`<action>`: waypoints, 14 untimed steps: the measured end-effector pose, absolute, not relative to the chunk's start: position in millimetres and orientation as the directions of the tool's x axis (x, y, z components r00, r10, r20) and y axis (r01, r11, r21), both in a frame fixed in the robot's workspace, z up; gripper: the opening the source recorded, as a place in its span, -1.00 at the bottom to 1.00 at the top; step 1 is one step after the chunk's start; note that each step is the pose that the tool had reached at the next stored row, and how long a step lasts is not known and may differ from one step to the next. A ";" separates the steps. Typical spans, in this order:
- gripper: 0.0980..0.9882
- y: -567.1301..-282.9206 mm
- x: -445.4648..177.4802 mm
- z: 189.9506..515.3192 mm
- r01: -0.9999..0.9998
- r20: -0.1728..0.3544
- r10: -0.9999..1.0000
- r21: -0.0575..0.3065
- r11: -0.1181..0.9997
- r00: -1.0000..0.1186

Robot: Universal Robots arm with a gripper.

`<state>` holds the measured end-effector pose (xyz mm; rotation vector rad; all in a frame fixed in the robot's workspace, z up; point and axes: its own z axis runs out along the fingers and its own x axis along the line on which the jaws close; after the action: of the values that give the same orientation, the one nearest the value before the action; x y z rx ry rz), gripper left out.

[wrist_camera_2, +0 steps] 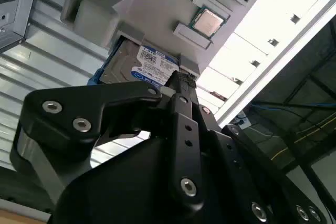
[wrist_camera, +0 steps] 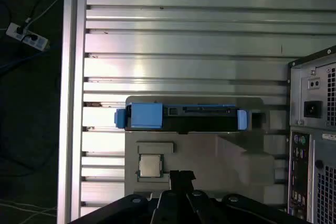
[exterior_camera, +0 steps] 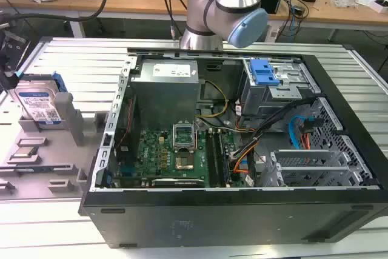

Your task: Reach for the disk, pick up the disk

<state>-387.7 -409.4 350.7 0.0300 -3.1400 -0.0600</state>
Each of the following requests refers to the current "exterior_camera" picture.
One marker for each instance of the hard disk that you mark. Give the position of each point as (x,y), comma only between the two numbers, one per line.
(36,101)

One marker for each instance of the blue disk carrier in bay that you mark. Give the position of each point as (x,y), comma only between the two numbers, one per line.
(263,72)

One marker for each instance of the silver disk bay cage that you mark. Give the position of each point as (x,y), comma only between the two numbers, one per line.
(282,92)

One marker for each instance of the silver CPU chip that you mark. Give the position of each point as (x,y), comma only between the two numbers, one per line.
(25,153)

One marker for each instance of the grey parts rack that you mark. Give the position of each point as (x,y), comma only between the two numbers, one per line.
(45,153)

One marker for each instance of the grey power supply unit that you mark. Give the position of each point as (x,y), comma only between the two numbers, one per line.
(165,95)

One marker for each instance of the green motherboard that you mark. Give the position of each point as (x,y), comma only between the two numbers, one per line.
(157,156)

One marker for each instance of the CPU socket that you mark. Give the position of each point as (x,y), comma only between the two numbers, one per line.
(184,163)

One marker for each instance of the thin metal locking lever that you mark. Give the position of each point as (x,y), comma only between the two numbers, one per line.
(197,140)

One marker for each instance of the black graphics card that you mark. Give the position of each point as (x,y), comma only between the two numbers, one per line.
(177,182)

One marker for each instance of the black RAM slot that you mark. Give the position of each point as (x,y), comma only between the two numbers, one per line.
(223,162)
(212,159)

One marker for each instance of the black open PC case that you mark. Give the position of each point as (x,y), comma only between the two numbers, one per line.
(212,219)

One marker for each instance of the white small box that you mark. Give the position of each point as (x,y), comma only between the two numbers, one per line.
(380,5)

